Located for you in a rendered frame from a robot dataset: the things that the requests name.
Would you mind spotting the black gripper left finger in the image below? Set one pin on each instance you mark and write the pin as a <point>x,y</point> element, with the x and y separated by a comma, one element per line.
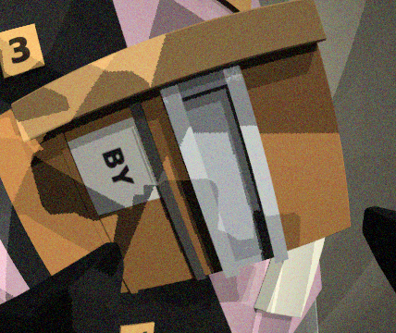
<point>82,298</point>

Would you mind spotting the tan letter tile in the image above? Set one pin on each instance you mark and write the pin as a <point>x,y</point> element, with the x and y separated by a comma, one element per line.
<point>20,51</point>
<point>147,327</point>

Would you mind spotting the white paper ticket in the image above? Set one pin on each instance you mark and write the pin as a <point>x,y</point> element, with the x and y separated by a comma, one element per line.
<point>114,167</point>

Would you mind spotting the tan flat board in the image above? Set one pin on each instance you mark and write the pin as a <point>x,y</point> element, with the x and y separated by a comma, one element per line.
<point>237,5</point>

